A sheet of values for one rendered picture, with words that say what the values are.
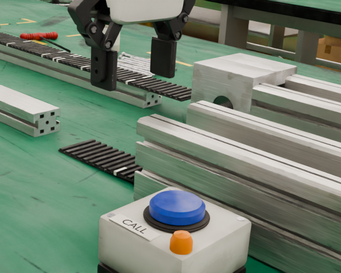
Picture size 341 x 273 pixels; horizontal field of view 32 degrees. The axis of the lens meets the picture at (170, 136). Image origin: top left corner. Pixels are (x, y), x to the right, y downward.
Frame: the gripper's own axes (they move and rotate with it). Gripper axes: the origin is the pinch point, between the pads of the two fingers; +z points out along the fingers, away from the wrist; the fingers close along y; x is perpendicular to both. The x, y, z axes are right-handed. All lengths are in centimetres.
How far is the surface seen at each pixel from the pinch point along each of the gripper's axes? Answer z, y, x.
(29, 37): 10, -30, -61
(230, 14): 21, -158, -102
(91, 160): 10.7, 2.1, -3.8
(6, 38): 8, -18, -51
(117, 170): 10.5, 2.3, 0.4
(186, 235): 4.1, 15.9, 21.1
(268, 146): 4.2, -2.3, 15.5
